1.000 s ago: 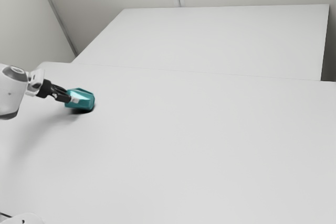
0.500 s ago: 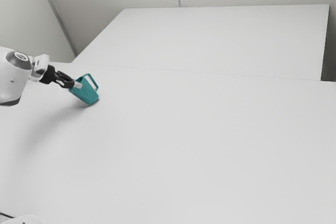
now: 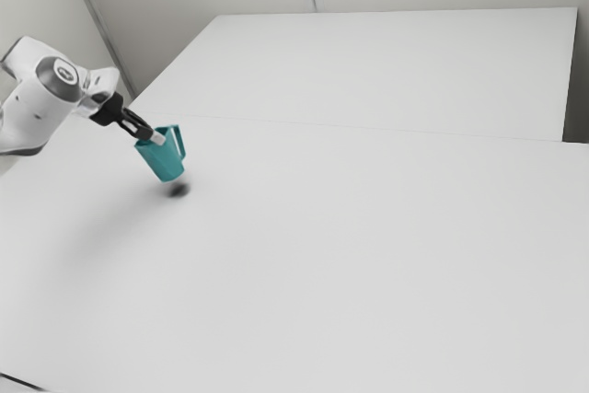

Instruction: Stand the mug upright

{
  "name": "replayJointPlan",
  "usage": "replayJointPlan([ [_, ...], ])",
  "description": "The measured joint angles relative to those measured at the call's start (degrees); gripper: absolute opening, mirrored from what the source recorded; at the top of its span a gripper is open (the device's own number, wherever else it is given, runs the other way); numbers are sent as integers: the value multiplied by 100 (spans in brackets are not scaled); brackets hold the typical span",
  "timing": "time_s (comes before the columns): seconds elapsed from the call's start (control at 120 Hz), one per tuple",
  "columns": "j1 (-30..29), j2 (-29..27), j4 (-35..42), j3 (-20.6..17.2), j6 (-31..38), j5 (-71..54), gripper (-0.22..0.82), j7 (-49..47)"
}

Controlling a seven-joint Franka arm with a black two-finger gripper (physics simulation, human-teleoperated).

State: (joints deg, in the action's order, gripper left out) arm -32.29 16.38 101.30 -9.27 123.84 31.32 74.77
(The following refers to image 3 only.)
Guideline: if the teal faceted mug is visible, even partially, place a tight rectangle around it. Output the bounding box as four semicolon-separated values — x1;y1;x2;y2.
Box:
133;123;189;184

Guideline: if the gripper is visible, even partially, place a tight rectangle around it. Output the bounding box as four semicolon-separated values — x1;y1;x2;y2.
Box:
90;92;167;145

